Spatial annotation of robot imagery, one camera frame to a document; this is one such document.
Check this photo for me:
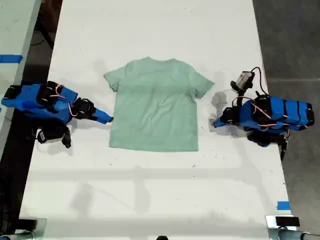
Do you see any long blue tape strip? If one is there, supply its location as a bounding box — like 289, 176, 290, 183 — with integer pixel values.
0, 54, 24, 64

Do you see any black camera box, white label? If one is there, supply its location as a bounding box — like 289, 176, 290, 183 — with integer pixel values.
35, 126, 63, 146

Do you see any small black box, white plate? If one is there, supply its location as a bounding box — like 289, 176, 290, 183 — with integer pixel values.
265, 214, 301, 230

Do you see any black camera cable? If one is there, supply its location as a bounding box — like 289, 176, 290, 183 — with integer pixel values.
249, 66, 268, 97

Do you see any small black box, grey plate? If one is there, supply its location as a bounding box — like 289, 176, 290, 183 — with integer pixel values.
14, 217, 48, 236

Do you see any pale green T-shirt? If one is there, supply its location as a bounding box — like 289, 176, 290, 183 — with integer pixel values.
103, 56, 216, 153

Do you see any grey pipe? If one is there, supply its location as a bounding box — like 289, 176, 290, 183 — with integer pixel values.
267, 228, 311, 240

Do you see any short blue tape strip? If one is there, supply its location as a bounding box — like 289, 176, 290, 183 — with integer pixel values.
276, 200, 292, 211

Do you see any short black camera stalk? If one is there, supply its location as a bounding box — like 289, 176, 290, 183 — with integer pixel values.
60, 124, 73, 149
236, 89, 246, 107

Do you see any grey black camera box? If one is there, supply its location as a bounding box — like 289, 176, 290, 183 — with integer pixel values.
230, 70, 256, 91

